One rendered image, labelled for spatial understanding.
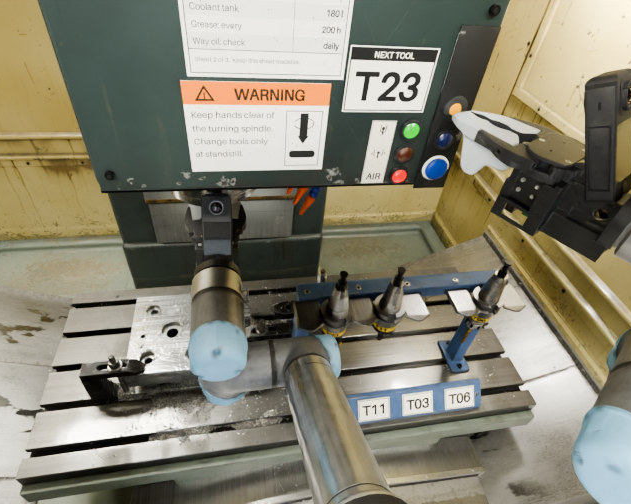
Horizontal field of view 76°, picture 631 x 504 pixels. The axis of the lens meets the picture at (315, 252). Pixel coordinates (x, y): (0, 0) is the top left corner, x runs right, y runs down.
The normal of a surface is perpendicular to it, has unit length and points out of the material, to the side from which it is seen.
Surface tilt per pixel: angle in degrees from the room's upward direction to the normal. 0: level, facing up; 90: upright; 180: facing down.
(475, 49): 90
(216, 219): 60
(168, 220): 90
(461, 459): 7
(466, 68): 90
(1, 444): 24
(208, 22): 90
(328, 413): 29
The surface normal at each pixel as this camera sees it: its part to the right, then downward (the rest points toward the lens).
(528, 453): -0.32, -0.64
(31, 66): 0.18, 0.68
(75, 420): 0.09, -0.73
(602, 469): -0.69, 0.44
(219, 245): 0.18, 0.23
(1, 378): 0.47, -0.69
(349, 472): -0.13, -0.95
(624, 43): -0.98, 0.06
